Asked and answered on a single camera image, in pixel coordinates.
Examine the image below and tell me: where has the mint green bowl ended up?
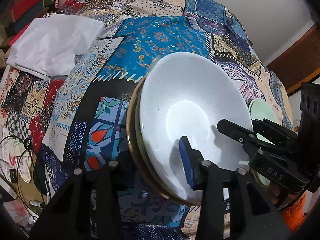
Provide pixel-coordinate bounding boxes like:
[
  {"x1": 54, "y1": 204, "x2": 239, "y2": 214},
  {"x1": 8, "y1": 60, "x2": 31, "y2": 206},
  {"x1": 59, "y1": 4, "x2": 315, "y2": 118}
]
[{"x1": 248, "y1": 97, "x2": 279, "y2": 144}]

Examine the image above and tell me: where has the white bowl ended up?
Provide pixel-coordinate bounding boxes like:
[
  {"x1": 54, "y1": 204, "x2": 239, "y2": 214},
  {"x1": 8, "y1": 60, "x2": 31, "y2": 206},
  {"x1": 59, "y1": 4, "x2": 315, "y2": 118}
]
[{"x1": 139, "y1": 52, "x2": 252, "y2": 205}]

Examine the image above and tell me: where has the tan rimmed plate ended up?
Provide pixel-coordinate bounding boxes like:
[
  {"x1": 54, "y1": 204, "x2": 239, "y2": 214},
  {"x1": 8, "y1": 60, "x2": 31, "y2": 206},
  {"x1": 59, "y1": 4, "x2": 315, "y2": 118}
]
[{"x1": 125, "y1": 80, "x2": 271, "y2": 206}]

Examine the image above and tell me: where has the orange sleeve forearm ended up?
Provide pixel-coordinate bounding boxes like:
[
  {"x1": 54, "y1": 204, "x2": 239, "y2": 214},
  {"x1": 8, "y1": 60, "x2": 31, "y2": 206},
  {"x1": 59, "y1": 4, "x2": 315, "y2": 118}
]
[{"x1": 280, "y1": 193, "x2": 306, "y2": 232}]

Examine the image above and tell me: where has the right hand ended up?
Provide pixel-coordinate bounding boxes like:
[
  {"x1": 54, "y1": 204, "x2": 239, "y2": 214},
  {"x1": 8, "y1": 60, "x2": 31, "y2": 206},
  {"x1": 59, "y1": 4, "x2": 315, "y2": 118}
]
[{"x1": 266, "y1": 182, "x2": 304, "y2": 211}]

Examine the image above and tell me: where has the patchwork patterned bedspread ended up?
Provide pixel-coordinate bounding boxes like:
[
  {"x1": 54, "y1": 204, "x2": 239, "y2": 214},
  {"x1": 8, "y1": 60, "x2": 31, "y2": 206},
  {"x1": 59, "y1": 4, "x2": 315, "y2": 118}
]
[{"x1": 0, "y1": 0, "x2": 294, "y2": 240}]

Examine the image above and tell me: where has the brown wooden door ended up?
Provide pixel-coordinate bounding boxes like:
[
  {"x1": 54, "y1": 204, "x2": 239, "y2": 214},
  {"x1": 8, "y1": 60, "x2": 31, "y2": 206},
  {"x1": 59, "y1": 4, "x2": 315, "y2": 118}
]
[{"x1": 267, "y1": 23, "x2": 320, "y2": 95}]

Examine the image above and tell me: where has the white folded cloth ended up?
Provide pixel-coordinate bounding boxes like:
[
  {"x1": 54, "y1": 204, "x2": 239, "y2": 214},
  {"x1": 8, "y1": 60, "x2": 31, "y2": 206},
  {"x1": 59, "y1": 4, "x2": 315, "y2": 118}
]
[{"x1": 7, "y1": 14, "x2": 105, "y2": 80}]

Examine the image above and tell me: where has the black cable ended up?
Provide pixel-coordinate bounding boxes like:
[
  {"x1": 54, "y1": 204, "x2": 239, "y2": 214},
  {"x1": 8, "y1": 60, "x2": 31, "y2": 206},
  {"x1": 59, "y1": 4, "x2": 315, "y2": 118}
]
[{"x1": 0, "y1": 134, "x2": 51, "y2": 221}]

